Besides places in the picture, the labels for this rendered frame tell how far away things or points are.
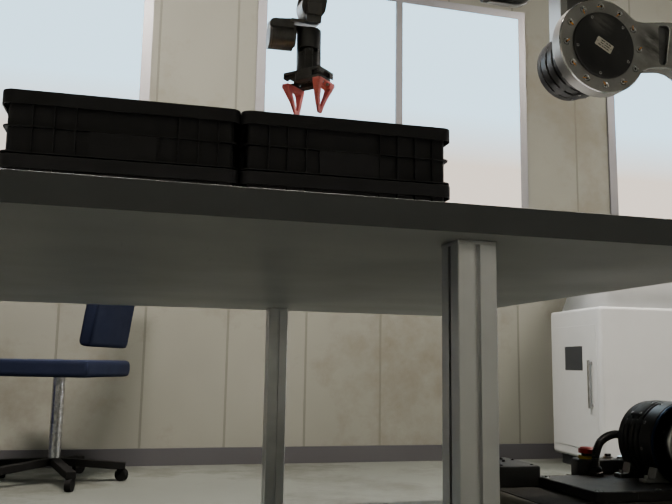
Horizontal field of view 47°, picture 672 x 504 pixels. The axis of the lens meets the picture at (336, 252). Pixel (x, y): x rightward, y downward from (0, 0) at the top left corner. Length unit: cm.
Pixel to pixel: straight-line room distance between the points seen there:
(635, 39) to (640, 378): 248
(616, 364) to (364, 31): 218
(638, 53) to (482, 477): 99
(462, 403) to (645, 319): 299
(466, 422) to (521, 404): 332
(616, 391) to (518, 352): 69
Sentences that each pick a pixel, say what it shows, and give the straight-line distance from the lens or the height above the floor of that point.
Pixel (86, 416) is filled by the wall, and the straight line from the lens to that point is 388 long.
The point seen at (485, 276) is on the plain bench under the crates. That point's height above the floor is 61.
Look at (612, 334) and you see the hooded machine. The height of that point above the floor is 65.
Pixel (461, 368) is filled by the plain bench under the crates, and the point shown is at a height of 48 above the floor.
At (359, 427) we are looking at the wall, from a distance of 406.
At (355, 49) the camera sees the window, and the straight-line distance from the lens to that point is 436.
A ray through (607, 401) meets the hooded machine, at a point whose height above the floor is 33.
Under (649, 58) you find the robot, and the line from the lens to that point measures 177.
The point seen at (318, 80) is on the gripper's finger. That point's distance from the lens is 179.
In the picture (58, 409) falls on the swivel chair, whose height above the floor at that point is 29.
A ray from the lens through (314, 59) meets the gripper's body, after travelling 184.
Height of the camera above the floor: 48
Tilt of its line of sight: 8 degrees up
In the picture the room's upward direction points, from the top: 1 degrees clockwise
